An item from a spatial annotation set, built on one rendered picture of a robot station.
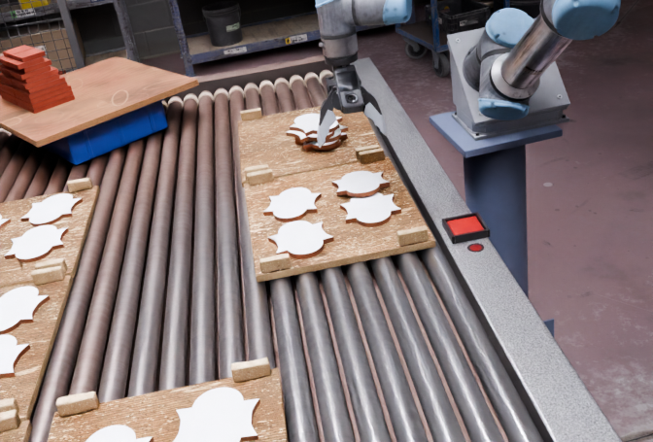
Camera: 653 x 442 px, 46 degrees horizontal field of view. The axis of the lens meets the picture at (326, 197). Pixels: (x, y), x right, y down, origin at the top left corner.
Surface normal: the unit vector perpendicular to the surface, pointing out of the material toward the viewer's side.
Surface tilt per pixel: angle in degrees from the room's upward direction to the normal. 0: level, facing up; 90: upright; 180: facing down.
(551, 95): 45
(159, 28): 90
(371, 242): 0
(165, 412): 0
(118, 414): 0
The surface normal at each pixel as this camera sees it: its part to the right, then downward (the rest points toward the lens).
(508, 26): 0.05, -0.43
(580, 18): -0.09, 0.90
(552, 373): -0.14, -0.88
